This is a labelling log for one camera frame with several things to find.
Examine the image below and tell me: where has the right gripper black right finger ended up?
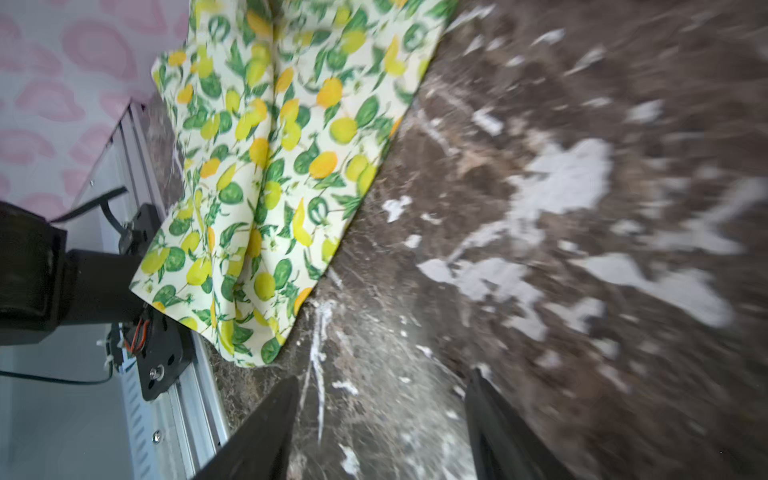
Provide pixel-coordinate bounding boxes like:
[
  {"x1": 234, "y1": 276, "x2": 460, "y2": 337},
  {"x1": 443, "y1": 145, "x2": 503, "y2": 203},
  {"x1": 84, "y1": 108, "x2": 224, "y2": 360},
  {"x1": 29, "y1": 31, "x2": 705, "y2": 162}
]
[{"x1": 465, "y1": 369, "x2": 574, "y2": 480}]

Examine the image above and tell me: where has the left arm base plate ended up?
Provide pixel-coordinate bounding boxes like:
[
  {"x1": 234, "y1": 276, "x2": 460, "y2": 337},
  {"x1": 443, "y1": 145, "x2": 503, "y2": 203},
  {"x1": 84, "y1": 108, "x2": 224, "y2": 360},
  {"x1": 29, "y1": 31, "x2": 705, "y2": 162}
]
[{"x1": 110, "y1": 203, "x2": 195, "y2": 402}]

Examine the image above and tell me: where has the lemon print skirt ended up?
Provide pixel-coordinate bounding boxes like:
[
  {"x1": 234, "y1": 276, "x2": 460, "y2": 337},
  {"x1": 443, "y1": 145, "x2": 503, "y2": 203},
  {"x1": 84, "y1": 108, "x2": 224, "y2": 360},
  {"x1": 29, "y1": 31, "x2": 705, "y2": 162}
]
[{"x1": 130, "y1": 0, "x2": 456, "y2": 368}]

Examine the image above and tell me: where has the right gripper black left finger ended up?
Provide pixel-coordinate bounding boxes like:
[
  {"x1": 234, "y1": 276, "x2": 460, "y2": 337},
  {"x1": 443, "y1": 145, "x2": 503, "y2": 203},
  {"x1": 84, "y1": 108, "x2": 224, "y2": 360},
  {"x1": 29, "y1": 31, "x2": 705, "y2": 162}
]
[{"x1": 194, "y1": 376, "x2": 300, "y2": 480}]

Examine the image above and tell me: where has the aluminium front rail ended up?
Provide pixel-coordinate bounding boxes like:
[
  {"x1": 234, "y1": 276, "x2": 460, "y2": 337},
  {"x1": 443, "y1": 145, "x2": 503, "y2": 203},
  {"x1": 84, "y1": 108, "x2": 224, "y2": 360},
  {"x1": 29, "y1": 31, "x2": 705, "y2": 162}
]
[{"x1": 75, "y1": 98, "x2": 229, "y2": 479}]

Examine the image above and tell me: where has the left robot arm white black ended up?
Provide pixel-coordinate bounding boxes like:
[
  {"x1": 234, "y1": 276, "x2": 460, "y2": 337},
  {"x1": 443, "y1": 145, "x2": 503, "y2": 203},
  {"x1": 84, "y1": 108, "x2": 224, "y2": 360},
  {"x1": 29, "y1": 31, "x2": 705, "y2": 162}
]
[{"x1": 1, "y1": 202, "x2": 145, "y2": 346}]

